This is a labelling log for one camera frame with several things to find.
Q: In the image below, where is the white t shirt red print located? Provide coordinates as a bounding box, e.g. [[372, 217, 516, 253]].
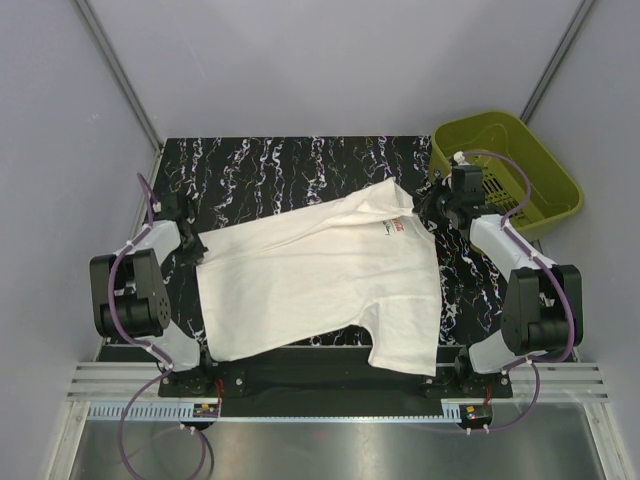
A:
[[196, 179, 442, 376]]

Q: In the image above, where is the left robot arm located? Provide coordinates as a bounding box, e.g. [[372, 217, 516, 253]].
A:
[[89, 193, 216, 396]]

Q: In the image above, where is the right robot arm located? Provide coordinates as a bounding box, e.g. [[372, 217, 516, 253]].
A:
[[414, 164, 584, 397]]

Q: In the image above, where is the black patterned table mat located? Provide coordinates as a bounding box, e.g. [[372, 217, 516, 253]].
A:
[[148, 136, 507, 345]]

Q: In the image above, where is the olive green plastic basket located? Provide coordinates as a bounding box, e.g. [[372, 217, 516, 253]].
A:
[[429, 111, 583, 241]]

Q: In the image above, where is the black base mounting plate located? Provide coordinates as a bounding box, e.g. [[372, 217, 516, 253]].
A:
[[159, 346, 513, 400]]

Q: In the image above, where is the left aluminium frame post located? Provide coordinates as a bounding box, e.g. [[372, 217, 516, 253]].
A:
[[70, 0, 164, 154]]

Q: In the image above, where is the aluminium frame post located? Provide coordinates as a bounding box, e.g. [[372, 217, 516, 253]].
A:
[[70, 0, 164, 154], [520, 0, 599, 124]]

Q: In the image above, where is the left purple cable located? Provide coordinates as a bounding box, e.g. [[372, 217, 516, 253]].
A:
[[109, 172, 211, 476]]

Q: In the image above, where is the purple cable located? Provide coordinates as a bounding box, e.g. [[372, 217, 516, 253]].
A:
[[409, 149, 576, 436], [109, 172, 211, 476]]

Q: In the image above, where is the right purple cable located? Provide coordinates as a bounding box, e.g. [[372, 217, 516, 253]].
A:
[[409, 149, 576, 436]]

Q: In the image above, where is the aluminium rail profile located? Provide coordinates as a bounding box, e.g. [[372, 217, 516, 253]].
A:
[[63, 362, 166, 401]]

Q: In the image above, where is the slotted grey cable duct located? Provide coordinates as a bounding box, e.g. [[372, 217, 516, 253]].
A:
[[88, 400, 461, 424]]

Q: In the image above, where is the right aluminium frame post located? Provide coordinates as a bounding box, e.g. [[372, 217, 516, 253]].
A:
[[520, 0, 599, 124]]

